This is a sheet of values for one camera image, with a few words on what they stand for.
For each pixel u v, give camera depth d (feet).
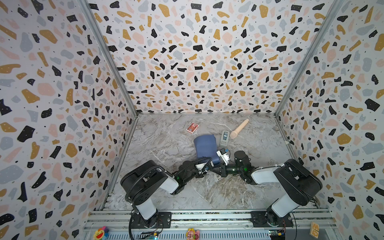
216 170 2.68
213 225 2.40
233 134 3.47
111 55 2.86
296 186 1.53
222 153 2.64
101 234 2.25
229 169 2.54
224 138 3.38
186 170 2.22
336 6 2.33
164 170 1.80
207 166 2.41
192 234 2.22
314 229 2.34
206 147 3.08
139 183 1.54
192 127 3.68
